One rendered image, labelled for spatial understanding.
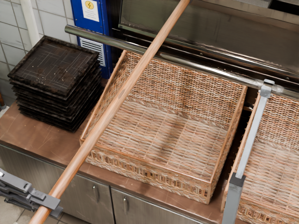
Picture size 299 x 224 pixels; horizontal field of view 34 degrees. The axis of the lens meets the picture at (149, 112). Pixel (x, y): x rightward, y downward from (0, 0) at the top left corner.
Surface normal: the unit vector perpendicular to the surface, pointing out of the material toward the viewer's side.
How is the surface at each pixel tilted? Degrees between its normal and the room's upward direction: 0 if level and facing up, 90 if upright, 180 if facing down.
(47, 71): 0
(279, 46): 70
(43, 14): 90
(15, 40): 90
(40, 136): 0
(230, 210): 90
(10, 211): 0
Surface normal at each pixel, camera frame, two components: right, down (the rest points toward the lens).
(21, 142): -0.02, -0.65
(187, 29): -0.40, 0.43
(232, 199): -0.41, 0.69
